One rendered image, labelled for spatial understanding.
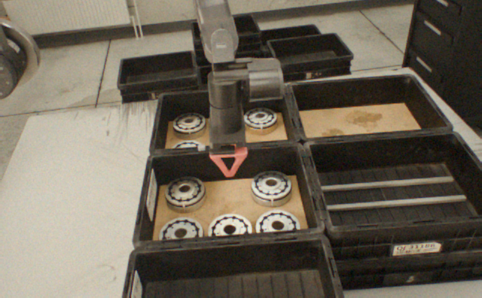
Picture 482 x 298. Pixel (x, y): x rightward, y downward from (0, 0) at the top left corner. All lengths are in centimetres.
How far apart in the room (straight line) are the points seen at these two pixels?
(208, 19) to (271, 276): 54
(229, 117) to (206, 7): 19
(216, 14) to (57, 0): 339
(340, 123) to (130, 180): 69
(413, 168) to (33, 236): 107
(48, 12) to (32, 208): 286
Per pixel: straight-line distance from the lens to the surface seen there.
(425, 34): 262
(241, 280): 95
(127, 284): 87
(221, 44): 72
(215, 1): 75
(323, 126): 134
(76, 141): 165
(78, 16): 409
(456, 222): 98
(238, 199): 110
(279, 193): 107
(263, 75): 72
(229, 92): 72
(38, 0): 410
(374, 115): 141
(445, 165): 127
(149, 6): 411
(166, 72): 242
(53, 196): 146
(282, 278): 95
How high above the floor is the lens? 162
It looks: 38 degrees down
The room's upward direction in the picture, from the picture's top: 5 degrees counter-clockwise
